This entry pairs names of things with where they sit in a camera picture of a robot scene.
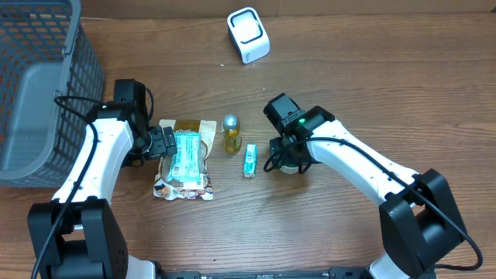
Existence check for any green lid glass jar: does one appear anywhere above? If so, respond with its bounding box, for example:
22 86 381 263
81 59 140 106
280 164 300 174

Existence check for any mint green wet wipes pack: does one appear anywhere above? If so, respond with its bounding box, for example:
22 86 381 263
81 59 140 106
167 133 202 188

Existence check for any teal Kleenex tissue pack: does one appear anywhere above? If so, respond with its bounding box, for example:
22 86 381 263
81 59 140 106
243 143 257 177

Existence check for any brown snack packet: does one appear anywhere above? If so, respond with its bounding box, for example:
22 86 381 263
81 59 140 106
153 119 217 201

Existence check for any yellow oil bottle silver cap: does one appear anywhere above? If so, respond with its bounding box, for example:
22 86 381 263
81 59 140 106
222 114 242 154

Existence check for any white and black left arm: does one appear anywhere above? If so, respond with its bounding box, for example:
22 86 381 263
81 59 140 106
27 101 177 278

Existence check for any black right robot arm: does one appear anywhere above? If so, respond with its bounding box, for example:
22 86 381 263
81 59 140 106
263 102 468 278

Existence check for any white barcode scanner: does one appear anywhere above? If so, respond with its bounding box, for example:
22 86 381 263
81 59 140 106
226 7 270 64

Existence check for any dark grey plastic basket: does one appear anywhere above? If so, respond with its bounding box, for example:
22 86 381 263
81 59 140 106
1 0 105 188

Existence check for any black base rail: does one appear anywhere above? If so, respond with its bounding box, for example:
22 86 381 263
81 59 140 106
157 267 373 279

